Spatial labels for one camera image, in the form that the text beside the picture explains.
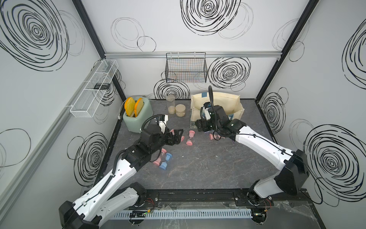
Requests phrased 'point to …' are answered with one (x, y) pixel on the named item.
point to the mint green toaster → (135, 124)
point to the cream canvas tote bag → (232, 102)
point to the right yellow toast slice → (138, 106)
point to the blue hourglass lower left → (163, 164)
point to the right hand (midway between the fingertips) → (202, 121)
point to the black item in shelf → (104, 86)
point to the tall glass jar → (170, 99)
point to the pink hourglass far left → (182, 137)
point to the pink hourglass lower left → (157, 162)
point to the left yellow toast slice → (129, 105)
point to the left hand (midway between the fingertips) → (176, 130)
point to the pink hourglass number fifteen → (191, 134)
